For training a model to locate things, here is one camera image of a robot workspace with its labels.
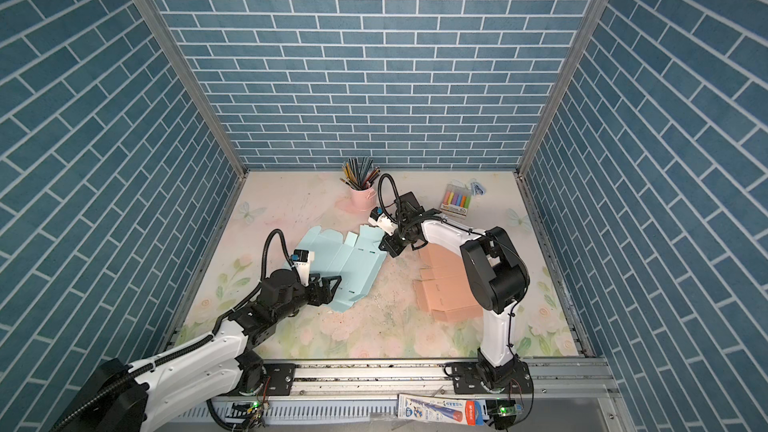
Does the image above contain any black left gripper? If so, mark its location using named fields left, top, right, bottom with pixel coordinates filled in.
left=273, top=272, right=344, bottom=326

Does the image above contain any light blue paper box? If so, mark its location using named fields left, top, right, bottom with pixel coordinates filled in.
left=297, top=225, right=387, bottom=313

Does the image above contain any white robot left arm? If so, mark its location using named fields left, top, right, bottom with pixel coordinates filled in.
left=52, top=251, right=342, bottom=431

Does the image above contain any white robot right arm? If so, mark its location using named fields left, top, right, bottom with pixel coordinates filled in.
left=369, top=173, right=530, bottom=390

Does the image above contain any pink flat paper box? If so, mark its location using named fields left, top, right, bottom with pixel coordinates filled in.
left=412, top=244, right=484, bottom=323

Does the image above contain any white toothpaste style box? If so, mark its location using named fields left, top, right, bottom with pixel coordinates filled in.
left=397, top=394, right=485, bottom=426

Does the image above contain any pink metal pencil bucket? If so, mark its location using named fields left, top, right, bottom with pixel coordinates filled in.
left=349, top=187, right=377, bottom=212

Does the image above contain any pack of coloured markers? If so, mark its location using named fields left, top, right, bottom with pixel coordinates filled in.
left=439, top=184, right=473, bottom=217

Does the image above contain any bundle of coloured pencils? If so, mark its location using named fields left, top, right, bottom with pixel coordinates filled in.
left=341, top=157, right=380, bottom=191

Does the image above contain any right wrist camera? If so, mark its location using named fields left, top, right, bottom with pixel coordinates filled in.
left=368, top=207, right=398, bottom=236

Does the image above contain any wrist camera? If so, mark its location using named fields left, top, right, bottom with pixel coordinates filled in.
left=291, top=249, right=315, bottom=286
left=368, top=207, right=398, bottom=236

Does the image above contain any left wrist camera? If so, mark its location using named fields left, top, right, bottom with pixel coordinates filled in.
left=291, top=249, right=315, bottom=286

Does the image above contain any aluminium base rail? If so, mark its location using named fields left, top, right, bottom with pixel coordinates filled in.
left=264, top=357, right=619, bottom=400

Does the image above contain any right aluminium corner post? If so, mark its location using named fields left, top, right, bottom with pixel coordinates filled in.
left=517, top=0, right=634, bottom=176

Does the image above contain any aluminium corner post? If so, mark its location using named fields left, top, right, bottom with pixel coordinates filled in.
left=104, top=0, right=248, bottom=178
left=517, top=0, right=634, bottom=176

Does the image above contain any left aluminium corner post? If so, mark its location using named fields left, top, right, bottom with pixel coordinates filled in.
left=104, top=0, right=248, bottom=178

